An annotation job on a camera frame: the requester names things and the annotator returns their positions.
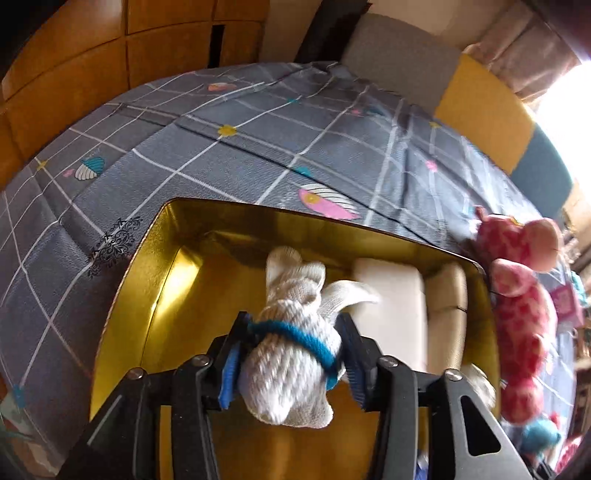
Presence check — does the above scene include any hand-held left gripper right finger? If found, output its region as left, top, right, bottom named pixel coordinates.
left=337, top=313, right=536, bottom=480

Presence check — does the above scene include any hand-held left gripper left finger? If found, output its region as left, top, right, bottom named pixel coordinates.
left=58, top=311, right=252, bottom=480

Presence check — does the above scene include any grey knit sock bundle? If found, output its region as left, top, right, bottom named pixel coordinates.
left=239, top=246, right=382, bottom=428

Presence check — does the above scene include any white soap bar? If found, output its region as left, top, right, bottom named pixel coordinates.
left=352, top=257, right=428, bottom=374

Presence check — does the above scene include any gold tin box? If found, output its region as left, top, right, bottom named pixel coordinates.
left=90, top=198, right=502, bottom=480

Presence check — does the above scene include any blue plush toy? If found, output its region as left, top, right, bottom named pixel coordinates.
left=519, top=413, right=561, bottom=455

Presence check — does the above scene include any pink spotted plush giraffe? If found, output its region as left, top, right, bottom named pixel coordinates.
left=473, top=205, right=564, bottom=425

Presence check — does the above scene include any grey checked bedsheet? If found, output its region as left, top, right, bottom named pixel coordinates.
left=0, top=60, right=583, bottom=467

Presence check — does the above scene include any grey yellow blue headboard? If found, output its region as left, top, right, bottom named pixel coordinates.
left=341, top=13, right=575, bottom=208

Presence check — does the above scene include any black rolled mat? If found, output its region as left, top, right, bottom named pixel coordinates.
left=293, top=0, right=372, bottom=63

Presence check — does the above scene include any wooden wardrobe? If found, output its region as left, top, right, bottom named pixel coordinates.
left=0, top=0, right=271, bottom=190

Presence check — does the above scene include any pink patterned curtain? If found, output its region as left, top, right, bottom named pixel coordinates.
left=464, top=0, right=583, bottom=104

